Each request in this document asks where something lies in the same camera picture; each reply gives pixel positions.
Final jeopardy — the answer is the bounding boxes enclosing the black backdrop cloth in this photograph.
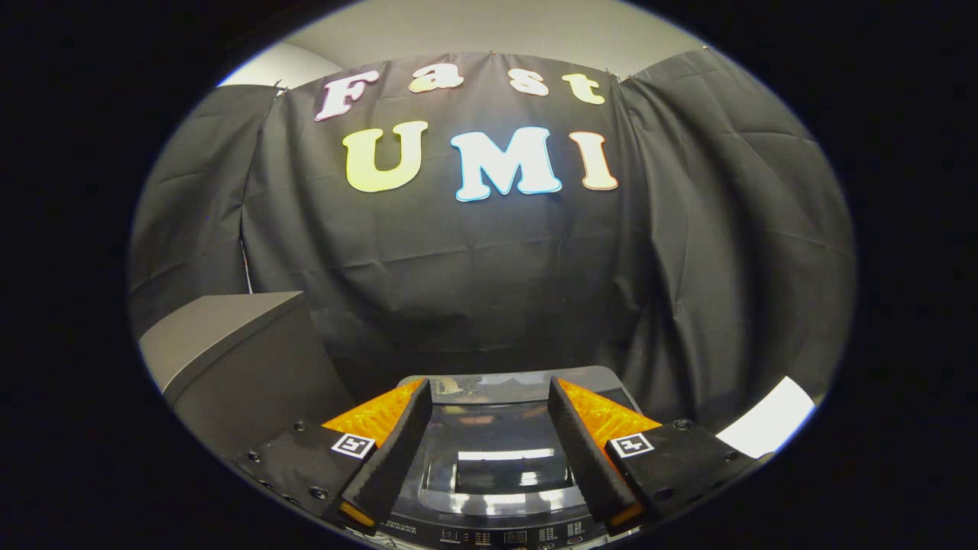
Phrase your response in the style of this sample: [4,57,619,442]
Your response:
[128,47,857,430]

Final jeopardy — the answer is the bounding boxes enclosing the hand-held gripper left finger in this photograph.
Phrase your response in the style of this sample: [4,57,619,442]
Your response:
[235,378,433,532]

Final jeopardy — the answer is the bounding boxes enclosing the grey box stand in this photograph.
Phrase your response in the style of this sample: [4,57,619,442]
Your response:
[138,291,357,461]

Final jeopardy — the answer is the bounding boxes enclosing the white flat sheet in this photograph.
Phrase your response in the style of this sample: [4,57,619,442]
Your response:
[716,376,817,459]

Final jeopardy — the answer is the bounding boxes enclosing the dark grey washing machine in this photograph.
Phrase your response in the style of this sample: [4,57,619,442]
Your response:
[367,367,650,549]

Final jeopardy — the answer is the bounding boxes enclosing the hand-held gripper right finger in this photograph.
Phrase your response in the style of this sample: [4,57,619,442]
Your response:
[547,377,772,537]

